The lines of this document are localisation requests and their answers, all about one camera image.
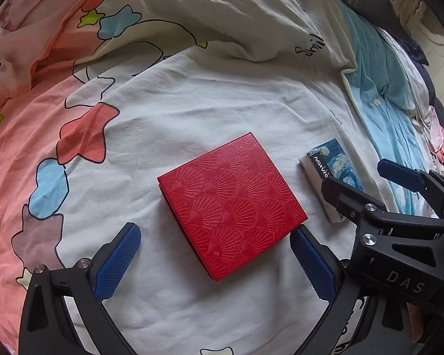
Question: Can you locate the starry night small box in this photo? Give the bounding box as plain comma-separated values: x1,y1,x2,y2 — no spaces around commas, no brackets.
298,138,366,225

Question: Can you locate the red embossed gift box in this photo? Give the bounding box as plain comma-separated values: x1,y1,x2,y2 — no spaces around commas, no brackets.
158,133,308,281

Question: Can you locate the dark navy blanket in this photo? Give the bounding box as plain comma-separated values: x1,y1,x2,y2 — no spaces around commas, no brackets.
411,24,444,129

